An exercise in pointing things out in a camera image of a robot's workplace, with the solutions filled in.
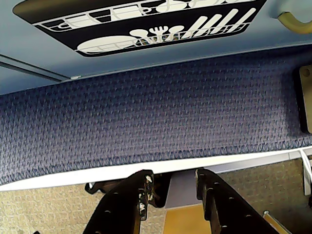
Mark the yellow curved handle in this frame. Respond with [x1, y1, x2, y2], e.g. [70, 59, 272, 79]
[276, 9, 312, 35]

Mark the white strap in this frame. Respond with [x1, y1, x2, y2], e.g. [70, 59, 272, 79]
[300, 149, 312, 196]

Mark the light wooden board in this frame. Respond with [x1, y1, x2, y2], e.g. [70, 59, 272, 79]
[293, 65, 312, 134]

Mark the light blue cabinet door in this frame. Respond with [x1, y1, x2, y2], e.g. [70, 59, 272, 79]
[0, 0, 312, 95]

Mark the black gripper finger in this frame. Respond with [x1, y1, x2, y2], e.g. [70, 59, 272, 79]
[195, 168, 277, 234]
[84, 170, 155, 234]

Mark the black dish rack decal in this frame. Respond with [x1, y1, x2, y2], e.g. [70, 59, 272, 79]
[12, 0, 268, 58]

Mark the blue woven mat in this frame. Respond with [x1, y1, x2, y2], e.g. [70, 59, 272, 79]
[0, 46, 312, 186]

